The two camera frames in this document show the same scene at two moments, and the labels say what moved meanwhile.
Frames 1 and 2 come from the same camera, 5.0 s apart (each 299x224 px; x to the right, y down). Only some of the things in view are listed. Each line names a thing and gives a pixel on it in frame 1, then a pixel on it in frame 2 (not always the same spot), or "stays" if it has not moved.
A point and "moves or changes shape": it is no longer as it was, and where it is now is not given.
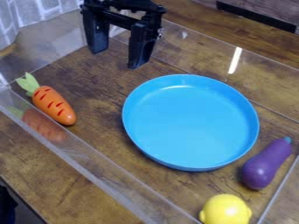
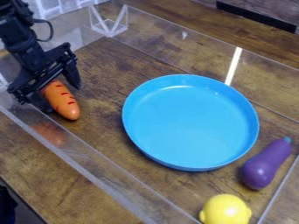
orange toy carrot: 49,100 moves or changes shape
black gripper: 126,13 to 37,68
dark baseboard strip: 257,17 stays
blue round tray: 192,122 stays
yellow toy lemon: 225,209 stays
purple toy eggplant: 261,167 stays
